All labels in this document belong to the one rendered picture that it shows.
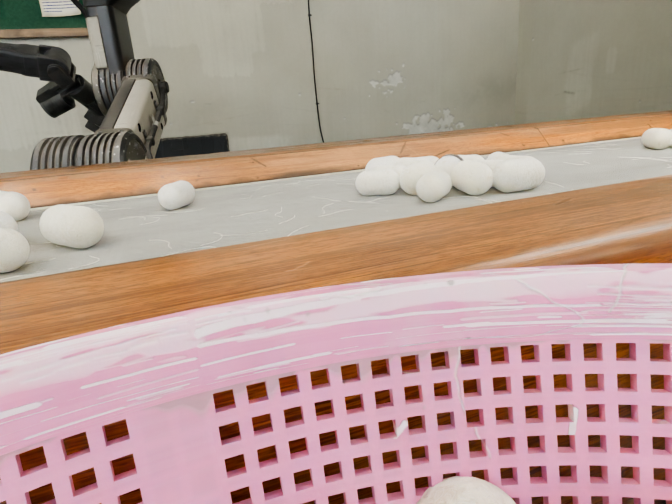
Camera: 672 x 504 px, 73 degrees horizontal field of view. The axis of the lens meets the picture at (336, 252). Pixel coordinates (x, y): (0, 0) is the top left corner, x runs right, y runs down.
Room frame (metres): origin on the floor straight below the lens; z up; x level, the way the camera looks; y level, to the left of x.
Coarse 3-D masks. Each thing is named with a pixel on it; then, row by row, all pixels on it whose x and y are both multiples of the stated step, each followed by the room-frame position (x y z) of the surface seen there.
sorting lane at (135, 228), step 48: (576, 144) 0.55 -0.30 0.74; (624, 144) 0.53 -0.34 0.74; (240, 192) 0.38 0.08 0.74; (288, 192) 0.36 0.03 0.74; (336, 192) 0.34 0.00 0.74; (528, 192) 0.28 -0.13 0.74; (48, 240) 0.25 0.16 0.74; (144, 240) 0.23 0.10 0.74; (192, 240) 0.22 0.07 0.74; (240, 240) 0.22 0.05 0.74
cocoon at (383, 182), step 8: (360, 176) 0.31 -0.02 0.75; (368, 176) 0.31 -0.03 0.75; (376, 176) 0.31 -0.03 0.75; (384, 176) 0.31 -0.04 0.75; (392, 176) 0.31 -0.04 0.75; (360, 184) 0.31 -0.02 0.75; (368, 184) 0.31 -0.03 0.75; (376, 184) 0.31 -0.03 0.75; (384, 184) 0.30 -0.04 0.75; (392, 184) 0.30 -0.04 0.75; (360, 192) 0.31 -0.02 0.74; (368, 192) 0.31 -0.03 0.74; (376, 192) 0.31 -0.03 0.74; (384, 192) 0.31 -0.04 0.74; (392, 192) 0.31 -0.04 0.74
